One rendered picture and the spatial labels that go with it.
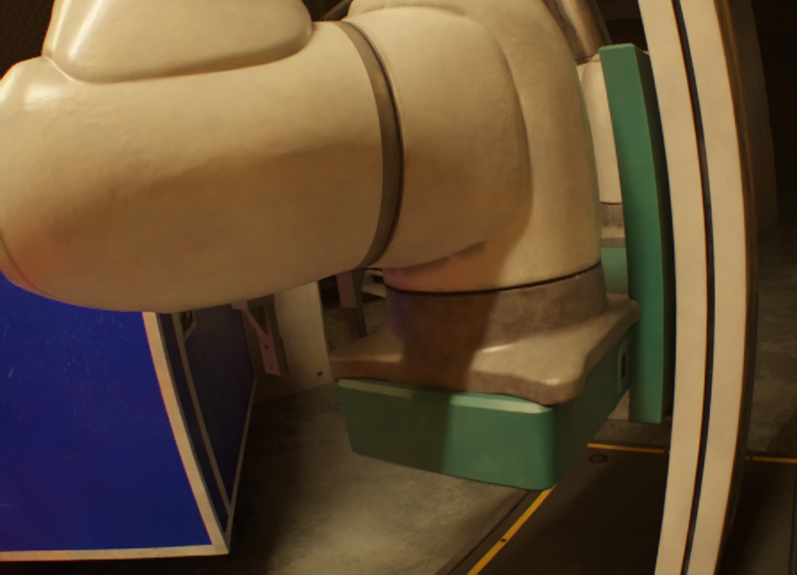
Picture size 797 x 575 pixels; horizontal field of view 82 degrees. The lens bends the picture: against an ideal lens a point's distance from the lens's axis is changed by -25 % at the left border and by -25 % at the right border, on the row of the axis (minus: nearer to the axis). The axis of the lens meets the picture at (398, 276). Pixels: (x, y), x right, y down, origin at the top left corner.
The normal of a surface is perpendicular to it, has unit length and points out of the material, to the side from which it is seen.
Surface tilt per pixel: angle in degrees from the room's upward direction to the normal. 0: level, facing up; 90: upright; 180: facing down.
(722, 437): 90
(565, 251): 91
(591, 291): 85
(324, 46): 55
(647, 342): 90
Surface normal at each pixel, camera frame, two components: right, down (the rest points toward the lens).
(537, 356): -0.14, -0.89
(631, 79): -0.61, 0.22
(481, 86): 0.40, 0.00
